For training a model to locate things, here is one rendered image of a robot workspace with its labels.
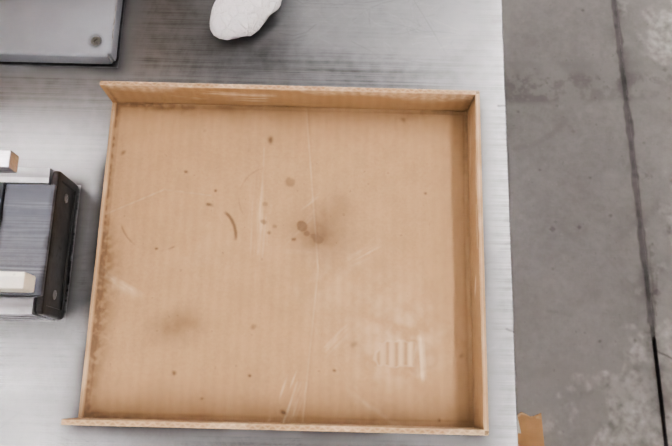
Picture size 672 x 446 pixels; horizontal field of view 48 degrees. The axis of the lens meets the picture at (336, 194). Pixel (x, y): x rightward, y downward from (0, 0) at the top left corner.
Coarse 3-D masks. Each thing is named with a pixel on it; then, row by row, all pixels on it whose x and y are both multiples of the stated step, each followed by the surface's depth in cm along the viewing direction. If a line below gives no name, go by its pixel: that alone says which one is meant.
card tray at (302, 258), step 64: (128, 128) 62; (192, 128) 62; (256, 128) 62; (320, 128) 62; (384, 128) 62; (448, 128) 62; (128, 192) 61; (192, 192) 61; (256, 192) 61; (320, 192) 61; (384, 192) 61; (448, 192) 61; (128, 256) 59; (192, 256) 59; (256, 256) 59; (320, 256) 59; (384, 256) 60; (448, 256) 60; (128, 320) 58; (192, 320) 58; (256, 320) 58; (320, 320) 58; (384, 320) 58; (448, 320) 58; (128, 384) 57; (192, 384) 57; (256, 384) 57; (320, 384) 57; (384, 384) 57; (448, 384) 57
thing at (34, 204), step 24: (0, 192) 56; (24, 192) 56; (48, 192) 56; (0, 216) 56; (24, 216) 55; (48, 216) 55; (0, 240) 55; (24, 240) 55; (48, 240) 55; (0, 264) 55; (24, 264) 55
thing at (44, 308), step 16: (0, 176) 56; (16, 176) 56; (32, 176) 56; (48, 176) 56; (64, 176) 58; (64, 192) 58; (64, 208) 58; (64, 224) 58; (64, 240) 58; (48, 256) 55; (64, 256) 58; (48, 272) 55; (64, 272) 59; (48, 288) 55; (64, 288) 58; (0, 304) 54; (16, 304) 54; (32, 304) 54; (48, 304) 55; (64, 304) 58; (48, 320) 58
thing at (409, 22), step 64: (128, 0) 66; (192, 0) 66; (320, 0) 66; (384, 0) 66; (448, 0) 66; (0, 64) 64; (64, 64) 64; (128, 64) 64; (192, 64) 64; (256, 64) 64; (320, 64) 64; (384, 64) 64; (448, 64) 64; (0, 128) 62; (64, 128) 62; (0, 320) 58; (64, 320) 58; (512, 320) 59; (0, 384) 57; (64, 384) 57; (512, 384) 57
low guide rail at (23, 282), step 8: (0, 272) 51; (8, 272) 51; (16, 272) 51; (24, 272) 51; (0, 280) 51; (8, 280) 51; (16, 280) 51; (24, 280) 51; (32, 280) 52; (0, 288) 51; (8, 288) 51; (16, 288) 51; (24, 288) 51; (32, 288) 52
